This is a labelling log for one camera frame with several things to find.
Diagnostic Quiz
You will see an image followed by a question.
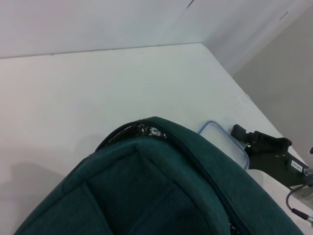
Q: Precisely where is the clear blue-rimmed plastic container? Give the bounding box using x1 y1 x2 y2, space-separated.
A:
197 120 250 171

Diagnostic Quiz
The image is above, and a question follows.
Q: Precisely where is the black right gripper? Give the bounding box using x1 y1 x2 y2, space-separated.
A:
230 124 311 191

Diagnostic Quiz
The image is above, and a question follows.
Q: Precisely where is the teal fabric zipper bag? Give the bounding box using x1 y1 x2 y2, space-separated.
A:
13 116 307 235

